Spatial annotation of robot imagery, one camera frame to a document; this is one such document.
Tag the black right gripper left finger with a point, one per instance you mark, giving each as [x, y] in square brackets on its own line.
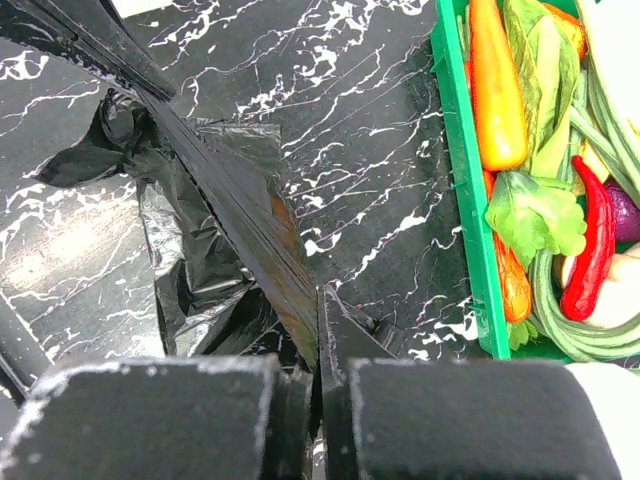
[222, 417]

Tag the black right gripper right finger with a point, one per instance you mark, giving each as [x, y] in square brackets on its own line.
[390, 418]

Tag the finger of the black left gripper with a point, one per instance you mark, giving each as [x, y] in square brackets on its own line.
[90, 35]

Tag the black trash bag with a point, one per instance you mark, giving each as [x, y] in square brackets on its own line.
[225, 249]

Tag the green plastic vegetable tray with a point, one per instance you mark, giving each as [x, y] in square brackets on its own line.
[502, 289]

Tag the red chili pepper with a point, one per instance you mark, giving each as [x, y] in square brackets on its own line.
[591, 267]

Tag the green leafy vegetable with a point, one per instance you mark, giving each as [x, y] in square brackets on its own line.
[531, 209]

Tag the orange carrot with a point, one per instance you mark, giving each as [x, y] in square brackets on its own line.
[497, 100]

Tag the green long beans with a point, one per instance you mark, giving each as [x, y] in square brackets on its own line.
[609, 31]

